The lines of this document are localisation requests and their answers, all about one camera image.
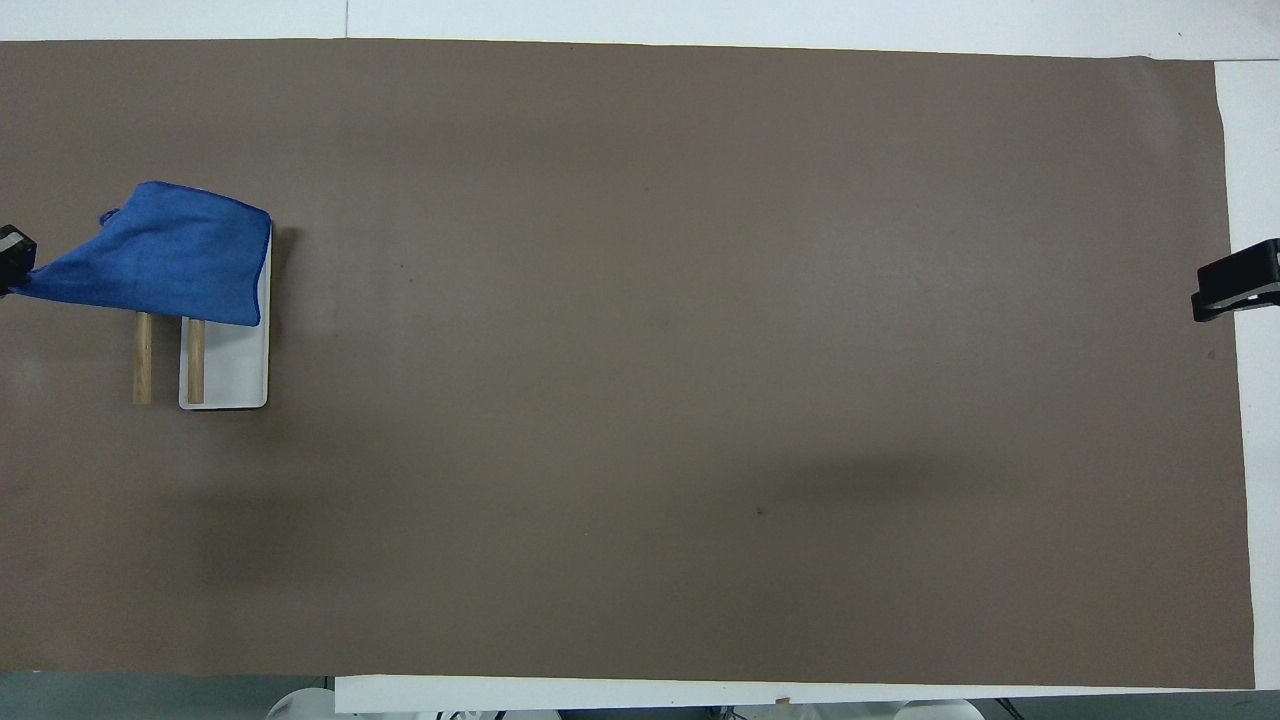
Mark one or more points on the white rack with wooden rods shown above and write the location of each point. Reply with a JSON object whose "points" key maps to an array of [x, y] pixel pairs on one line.
{"points": [[235, 365]]}

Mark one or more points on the blue towel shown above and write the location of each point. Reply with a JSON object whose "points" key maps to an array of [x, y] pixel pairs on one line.
{"points": [[170, 255]]}

